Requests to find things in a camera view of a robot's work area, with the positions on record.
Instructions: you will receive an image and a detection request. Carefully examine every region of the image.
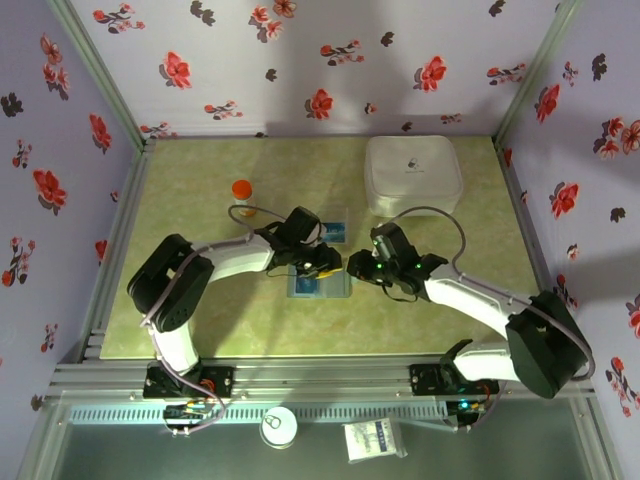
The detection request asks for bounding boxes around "blue VIP card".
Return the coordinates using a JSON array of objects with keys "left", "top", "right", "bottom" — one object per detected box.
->
[{"left": 319, "top": 221, "right": 349, "bottom": 245}]

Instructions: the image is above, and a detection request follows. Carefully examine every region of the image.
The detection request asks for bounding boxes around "orange pill bottle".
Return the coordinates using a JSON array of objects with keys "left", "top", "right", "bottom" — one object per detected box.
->
[{"left": 230, "top": 179, "right": 259, "bottom": 217}]

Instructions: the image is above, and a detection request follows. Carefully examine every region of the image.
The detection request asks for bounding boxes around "small electronics board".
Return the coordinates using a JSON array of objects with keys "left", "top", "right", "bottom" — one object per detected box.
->
[
  {"left": 163, "top": 399, "right": 214, "bottom": 439},
  {"left": 442, "top": 397, "right": 489, "bottom": 432}
]

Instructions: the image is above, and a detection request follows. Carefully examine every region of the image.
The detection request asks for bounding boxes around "white pull-tab can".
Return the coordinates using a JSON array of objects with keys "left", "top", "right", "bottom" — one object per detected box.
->
[{"left": 258, "top": 405, "right": 300, "bottom": 450}]

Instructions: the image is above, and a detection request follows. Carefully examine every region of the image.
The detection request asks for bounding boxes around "clear packet of white pads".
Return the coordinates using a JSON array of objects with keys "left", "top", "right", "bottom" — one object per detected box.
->
[{"left": 342, "top": 418, "right": 409, "bottom": 464}]

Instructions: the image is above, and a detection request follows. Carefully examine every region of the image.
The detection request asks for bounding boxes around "perforated metal strip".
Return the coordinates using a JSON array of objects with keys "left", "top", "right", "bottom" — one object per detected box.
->
[{"left": 67, "top": 405, "right": 454, "bottom": 425}]

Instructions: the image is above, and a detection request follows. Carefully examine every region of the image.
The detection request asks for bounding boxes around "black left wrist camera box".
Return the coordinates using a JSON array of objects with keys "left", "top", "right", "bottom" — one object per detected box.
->
[{"left": 283, "top": 206, "right": 322, "bottom": 247}]

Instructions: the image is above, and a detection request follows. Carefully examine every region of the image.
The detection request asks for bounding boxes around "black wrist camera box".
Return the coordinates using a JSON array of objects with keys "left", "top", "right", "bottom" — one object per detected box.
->
[
  {"left": 283, "top": 206, "right": 322, "bottom": 247},
  {"left": 369, "top": 223, "right": 417, "bottom": 262}
]

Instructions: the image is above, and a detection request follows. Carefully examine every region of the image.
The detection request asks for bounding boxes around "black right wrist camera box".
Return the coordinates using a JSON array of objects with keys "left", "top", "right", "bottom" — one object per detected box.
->
[{"left": 369, "top": 223, "right": 417, "bottom": 262}]

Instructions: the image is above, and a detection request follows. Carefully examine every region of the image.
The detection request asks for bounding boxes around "lilac right arm cable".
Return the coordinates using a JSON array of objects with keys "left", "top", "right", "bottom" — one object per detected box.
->
[{"left": 392, "top": 206, "right": 596, "bottom": 434}]

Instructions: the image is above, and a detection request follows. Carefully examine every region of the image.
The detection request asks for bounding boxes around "lilac arm cable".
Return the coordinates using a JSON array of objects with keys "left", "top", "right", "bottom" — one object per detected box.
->
[
  {"left": 392, "top": 206, "right": 596, "bottom": 434},
  {"left": 139, "top": 204, "right": 286, "bottom": 439}
]

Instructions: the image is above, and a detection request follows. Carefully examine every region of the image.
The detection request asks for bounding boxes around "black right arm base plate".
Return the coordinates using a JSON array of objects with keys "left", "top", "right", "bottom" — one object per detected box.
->
[{"left": 408, "top": 362, "right": 500, "bottom": 397}]

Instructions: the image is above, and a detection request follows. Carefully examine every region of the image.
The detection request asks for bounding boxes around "long aluminium frame rail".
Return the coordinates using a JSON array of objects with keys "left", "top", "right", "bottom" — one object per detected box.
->
[{"left": 47, "top": 355, "right": 599, "bottom": 402}]

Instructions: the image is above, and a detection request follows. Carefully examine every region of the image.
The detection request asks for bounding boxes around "aluminium side rail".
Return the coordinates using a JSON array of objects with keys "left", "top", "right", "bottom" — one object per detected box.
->
[
  {"left": 492, "top": 137, "right": 584, "bottom": 359},
  {"left": 79, "top": 139, "right": 156, "bottom": 361}
]

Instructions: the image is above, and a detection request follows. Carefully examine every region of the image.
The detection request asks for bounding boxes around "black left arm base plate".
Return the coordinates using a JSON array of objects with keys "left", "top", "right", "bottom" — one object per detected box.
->
[{"left": 143, "top": 363, "right": 236, "bottom": 401}]

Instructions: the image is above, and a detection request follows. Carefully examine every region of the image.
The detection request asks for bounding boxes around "lilac left arm cable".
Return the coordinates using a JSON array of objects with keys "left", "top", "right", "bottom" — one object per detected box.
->
[{"left": 139, "top": 204, "right": 286, "bottom": 439}]

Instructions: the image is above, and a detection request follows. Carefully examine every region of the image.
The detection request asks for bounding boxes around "aluminium frame post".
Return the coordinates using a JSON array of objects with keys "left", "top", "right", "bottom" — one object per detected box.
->
[
  {"left": 492, "top": 0, "right": 586, "bottom": 144},
  {"left": 47, "top": 0, "right": 154, "bottom": 146}
]

